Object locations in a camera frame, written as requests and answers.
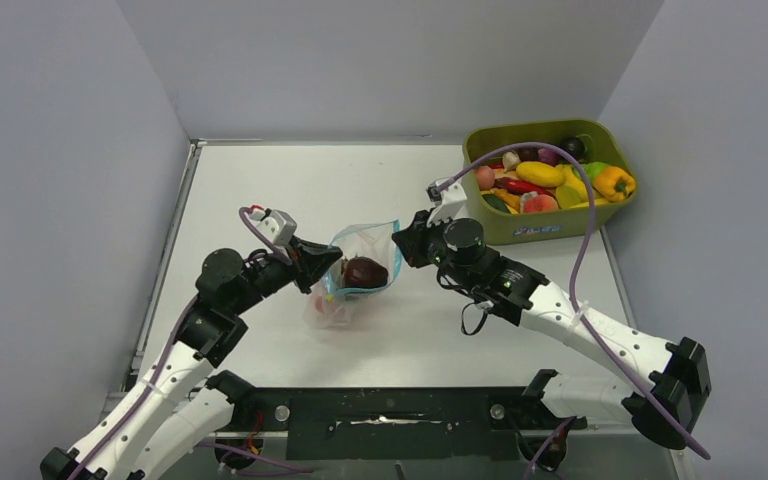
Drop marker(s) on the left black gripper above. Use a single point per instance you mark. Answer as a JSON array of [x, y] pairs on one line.
[[310, 260]]

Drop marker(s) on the red toy chili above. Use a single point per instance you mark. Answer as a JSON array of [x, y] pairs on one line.
[[519, 187]]

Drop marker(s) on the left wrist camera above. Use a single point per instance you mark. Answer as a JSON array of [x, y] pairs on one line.
[[274, 228]]

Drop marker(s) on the yellow toy mango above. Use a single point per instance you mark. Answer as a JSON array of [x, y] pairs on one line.
[[540, 174]]

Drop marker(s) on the olive green plastic bin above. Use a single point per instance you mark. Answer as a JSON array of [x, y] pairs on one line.
[[499, 211]]

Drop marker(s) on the white toy garlic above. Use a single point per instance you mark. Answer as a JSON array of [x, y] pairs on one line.
[[510, 160]]

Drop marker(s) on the dark red toy apple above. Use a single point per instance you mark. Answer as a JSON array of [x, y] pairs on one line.
[[363, 273]]

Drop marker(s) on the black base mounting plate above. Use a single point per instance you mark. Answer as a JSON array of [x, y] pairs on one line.
[[394, 423]]

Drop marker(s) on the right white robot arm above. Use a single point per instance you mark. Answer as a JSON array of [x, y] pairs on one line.
[[660, 387]]

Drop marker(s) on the purple toy onion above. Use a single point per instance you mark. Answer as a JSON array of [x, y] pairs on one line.
[[548, 156]]

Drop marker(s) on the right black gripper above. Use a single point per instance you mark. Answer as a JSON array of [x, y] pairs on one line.
[[413, 239]]

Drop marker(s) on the yellow toy banana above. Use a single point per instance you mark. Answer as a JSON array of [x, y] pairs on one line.
[[572, 191]]

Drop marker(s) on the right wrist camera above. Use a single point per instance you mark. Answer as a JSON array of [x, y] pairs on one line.
[[448, 198]]

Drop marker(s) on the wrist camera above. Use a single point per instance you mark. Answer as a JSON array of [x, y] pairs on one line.
[[448, 198], [274, 228]]

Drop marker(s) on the green toy pepper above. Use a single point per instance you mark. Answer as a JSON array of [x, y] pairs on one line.
[[594, 169]]

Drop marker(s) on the dark purple toy plum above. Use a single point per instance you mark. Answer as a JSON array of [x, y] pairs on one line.
[[574, 146]]

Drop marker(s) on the clear zip top bag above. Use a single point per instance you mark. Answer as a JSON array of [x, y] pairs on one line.
[[372, 240]]

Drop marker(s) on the small pink toy peach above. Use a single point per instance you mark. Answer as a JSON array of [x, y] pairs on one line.
[[485, 178]]

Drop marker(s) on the yellow toy bell pepper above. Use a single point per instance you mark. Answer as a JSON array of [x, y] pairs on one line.
[[615, 184]]

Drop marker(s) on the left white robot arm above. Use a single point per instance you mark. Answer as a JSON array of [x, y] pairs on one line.
[[184, 395]]

